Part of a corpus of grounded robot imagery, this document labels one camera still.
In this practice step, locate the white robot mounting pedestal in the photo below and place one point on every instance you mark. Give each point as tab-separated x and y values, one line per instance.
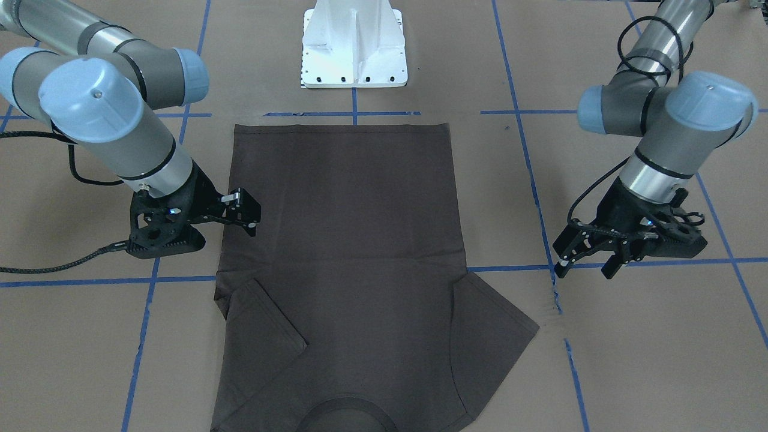
353	44

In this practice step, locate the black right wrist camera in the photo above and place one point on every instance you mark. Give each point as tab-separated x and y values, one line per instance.
160	227

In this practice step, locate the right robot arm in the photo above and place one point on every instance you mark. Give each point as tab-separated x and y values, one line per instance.
99	86

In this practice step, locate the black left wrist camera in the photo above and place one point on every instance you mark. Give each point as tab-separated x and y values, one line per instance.
671	232

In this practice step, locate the brown t-shirt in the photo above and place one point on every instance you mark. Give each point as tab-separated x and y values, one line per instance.
352	309

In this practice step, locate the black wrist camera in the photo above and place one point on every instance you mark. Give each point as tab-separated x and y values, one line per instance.
160	227
671	232

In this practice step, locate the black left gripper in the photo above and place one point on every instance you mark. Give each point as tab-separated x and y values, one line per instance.
617	210

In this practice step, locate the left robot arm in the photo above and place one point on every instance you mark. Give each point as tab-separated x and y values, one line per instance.
680	119

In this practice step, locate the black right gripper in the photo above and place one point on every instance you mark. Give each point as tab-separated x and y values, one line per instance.
200	191

